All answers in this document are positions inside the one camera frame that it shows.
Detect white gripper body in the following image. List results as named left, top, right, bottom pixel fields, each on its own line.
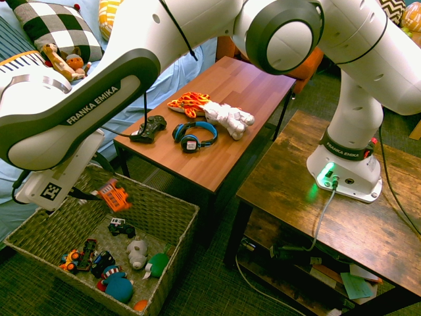
left=13, top=128, right=107, bottom=212

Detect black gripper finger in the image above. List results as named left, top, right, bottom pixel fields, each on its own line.
left=91, top=153, right=116, bottom=175
left=68, top=186, right=103, bottom=202

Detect orange toy fire truck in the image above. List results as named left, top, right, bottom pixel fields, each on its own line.
left=97, top=178, right=134, bottom=213

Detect black white toy jeep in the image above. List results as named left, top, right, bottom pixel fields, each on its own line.
left=107, top=217, right=137, bottom=240

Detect red green toy truck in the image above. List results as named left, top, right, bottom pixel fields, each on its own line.
left=76, top=238, right=99, bottom=273

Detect orange toy monster truck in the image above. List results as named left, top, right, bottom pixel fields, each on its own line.
left=59, top=249, right=82, bottom=274

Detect woven wicker basket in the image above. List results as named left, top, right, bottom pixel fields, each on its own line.
left=3, top=163, right=201, bottom=316

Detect black blue toy car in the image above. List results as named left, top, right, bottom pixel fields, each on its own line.
left=89, top=250, right=116, bottom=279

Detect grey rhino plush toy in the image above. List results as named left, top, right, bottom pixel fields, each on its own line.
left=126, top=235, right=149, bottom=271

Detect blue round plush toy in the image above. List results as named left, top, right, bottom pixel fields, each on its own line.
left=96, top=265, right=135, bottom=304

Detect green plush toy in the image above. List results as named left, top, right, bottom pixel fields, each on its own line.
left=141, top=243, right=177, bottom=280

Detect white plush toy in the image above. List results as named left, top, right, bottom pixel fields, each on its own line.
left=202, top=101, right=256, bottom=141

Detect black game controller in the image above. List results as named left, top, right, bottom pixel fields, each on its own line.
left=130, top=115, right=168, bottom=144

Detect blue black headphones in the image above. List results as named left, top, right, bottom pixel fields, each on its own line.
left=172, top=120, right=219, bottom=154

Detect orange flame pattern plush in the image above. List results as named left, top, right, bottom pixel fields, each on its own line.
left=166, top=91, right=211, bottom=119

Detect light blue covered sofa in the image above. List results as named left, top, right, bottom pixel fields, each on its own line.
left=0, top=0, right=218, bottom=243

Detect white black striped pillow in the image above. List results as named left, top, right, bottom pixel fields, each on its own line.
left=0, top=49, right=49, bottom=76

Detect black white checkered pillow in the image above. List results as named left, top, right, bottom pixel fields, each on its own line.
left=12, top=0, right=105, bottom=64

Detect yellow white patterned pillow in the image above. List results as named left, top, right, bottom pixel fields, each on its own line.
left=97, top=0, right=125, bottom=42

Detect reddish wooden coffee table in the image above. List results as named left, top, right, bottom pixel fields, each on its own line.
left=113, top=55, right=297, bottom=246

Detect blue striped pillow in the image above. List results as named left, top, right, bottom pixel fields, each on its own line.
left=0, top=16, right=36, bottom=62

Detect rustic dark wooden table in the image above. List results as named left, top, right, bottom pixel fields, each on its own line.
left=223, top=109, right=421, bottom=316

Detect black power adapter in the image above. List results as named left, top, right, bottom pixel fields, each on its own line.
left=269, top=243, right=316, bottom=261

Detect teal paper sheet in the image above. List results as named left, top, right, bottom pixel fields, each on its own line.
left=339, top=271, right=375, bottom=300

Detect brown cardboard piece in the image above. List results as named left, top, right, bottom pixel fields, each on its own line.
left=409, top=118, right=421, bottom=142

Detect black white chevron pillow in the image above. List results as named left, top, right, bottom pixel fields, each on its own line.
left=377, top=0, right=408, bottom=26

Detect orange patterned round cushion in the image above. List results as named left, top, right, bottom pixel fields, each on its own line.
left=400, top=1, right=421, bottom=34

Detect thin white cable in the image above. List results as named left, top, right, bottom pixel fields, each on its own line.
left=234, top=255, right=299, bottom=316

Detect robot base connector cable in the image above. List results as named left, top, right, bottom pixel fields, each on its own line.
left=304, top=179, right=339, bottom=253

